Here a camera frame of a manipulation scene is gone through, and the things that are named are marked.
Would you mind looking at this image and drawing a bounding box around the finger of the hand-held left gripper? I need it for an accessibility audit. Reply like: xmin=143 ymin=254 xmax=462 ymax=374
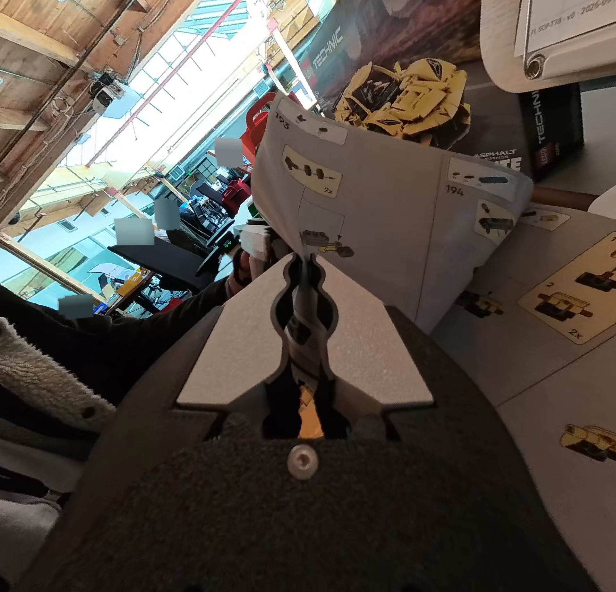
xmin=239 ymin=223 xmax=277 ymax=265

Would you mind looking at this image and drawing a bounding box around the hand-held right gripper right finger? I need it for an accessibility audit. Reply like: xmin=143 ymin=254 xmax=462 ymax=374
xmin=313 ymin=255 xmax=436 ymax=415

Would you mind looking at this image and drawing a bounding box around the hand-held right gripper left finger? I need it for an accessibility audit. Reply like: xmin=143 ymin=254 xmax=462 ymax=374
xmin=176 ymin=254 xmax=298 ymax=429

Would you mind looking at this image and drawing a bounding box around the instruction booklet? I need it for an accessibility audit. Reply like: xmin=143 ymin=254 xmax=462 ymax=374
xmin=250 ymin=91 xmax=616 ymax=578

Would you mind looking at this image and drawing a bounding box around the black background table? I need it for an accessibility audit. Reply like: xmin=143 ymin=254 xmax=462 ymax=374
xmin=108 ymin=240 xmax=217 ymax=292

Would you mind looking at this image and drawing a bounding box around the red plastic carry case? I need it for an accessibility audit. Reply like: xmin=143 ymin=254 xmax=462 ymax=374
xmin=241 ymin=93 xmax=277 ymax=157

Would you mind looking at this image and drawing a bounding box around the white ceiling device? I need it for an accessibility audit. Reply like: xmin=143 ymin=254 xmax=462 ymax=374
xmin=89 ymin=72 xmax=142 ymax=119

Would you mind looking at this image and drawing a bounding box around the light grey hoodie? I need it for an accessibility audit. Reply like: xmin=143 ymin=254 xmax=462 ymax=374
xmin=0 ymin=419 xmax=92 ymax=578

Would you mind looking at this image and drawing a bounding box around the brick set box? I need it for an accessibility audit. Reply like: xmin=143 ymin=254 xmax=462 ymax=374
xmin=298 ymin=0 xmax=585 ymax=178

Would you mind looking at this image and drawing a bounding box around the beige rounded board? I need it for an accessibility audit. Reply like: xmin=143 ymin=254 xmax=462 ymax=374
xmin=481 ymin=0 xmax=616 ymax=94

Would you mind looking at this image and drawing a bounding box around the printed instruction sheet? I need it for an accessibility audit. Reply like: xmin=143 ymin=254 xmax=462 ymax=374
xmin=514 ymin=0 xmax=616 ymax=60

